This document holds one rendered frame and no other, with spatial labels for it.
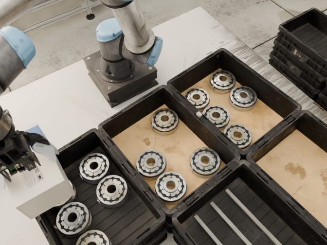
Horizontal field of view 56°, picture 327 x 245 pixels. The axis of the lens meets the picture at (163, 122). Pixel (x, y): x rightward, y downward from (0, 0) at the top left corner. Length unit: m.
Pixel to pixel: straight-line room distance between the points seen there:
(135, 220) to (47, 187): 0.35
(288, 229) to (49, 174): 0.71
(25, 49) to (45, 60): 2.16
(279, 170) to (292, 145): 0.11
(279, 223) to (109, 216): 0.53
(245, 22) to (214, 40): 1.31
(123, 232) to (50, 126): 0.62
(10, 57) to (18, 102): 0.96
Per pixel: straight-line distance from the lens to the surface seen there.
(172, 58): 1.57
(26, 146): 0.71
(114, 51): 1.25
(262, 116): 1.22
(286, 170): 1.13
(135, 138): 1.14
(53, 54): 2.82
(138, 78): 1.36
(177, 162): 1.08
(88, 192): 1.08
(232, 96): 1.22
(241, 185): 1.07
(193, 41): 1.66
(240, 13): 3.05
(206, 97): 1.20
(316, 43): 2.12
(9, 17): 0.77
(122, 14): 0.98
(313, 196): 1.12
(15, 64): 0.62
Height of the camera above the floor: 1.80
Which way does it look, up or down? 56 degrees down
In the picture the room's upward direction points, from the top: 4 degrees counter-clockwise
